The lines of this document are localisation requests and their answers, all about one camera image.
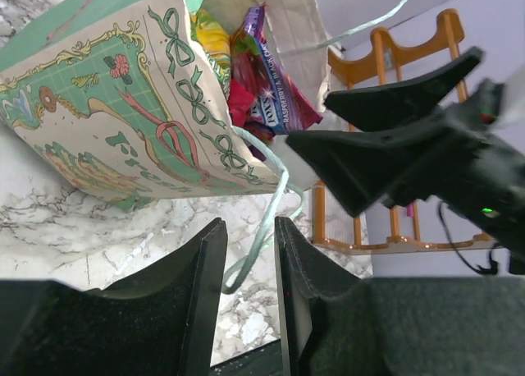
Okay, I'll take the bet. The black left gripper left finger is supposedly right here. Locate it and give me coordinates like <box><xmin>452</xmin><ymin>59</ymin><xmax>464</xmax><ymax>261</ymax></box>
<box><xmin>1</xmin><ymin>218</ymin><xmax>228</xmax><ymax>375</ymax></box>

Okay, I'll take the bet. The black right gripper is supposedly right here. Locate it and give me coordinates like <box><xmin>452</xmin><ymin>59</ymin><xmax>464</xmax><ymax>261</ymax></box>
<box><xmin>286</xmin><ymin>47</ymin><xmax>524</xmax><ymax>253</ymax></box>

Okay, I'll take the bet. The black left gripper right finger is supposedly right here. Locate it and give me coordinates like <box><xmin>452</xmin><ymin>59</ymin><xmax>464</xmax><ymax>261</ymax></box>
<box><xmin>274</xmin><ymin>217</ymin><xmax>524</xmax><ymax>375</ymax></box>

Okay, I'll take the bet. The purple raspberry candy bag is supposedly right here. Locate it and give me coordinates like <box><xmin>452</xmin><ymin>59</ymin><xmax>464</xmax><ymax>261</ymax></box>
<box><xmin>231</xmin><ymin>5</ymin><xmax>322</xmax><ymax>144</ymax></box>

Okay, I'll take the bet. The green yellow candy bag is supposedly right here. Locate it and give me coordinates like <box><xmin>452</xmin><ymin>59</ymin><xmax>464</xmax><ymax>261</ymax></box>
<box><xmin>191</xmin><ymin>8</ymin><xmax>231</xmax><ymax>99</ymax></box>

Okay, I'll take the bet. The green illustrated paper bag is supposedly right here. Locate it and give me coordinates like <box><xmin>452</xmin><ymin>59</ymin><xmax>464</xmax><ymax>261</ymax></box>
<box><xmin>0</xmin><ymin>0</ymin><xmax>418</xmax><ymax>295</ymax></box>

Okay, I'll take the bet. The orange wooden tiered rack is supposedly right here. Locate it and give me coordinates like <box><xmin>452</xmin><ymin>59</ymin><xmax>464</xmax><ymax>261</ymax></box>
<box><xmin>311</xmin><ymin>8</ymin><xmax>500</xmax><ymax>256</ymax></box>

